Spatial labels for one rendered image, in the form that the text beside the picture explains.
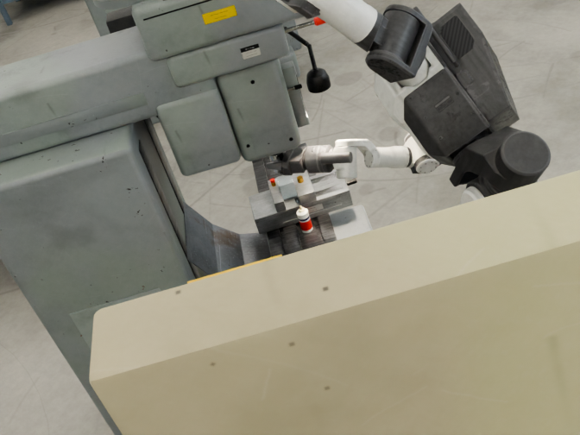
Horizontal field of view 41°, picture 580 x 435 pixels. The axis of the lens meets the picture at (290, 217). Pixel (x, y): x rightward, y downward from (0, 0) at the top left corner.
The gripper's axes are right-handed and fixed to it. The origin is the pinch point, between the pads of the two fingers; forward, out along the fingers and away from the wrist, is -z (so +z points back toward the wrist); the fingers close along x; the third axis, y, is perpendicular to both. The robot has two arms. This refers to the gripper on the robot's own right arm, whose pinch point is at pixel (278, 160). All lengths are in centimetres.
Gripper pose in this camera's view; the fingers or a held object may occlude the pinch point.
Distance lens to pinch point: 248.2
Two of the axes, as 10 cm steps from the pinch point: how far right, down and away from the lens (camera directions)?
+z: 9.3, -0.1, -3.6
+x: -2.7, 6.6, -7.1
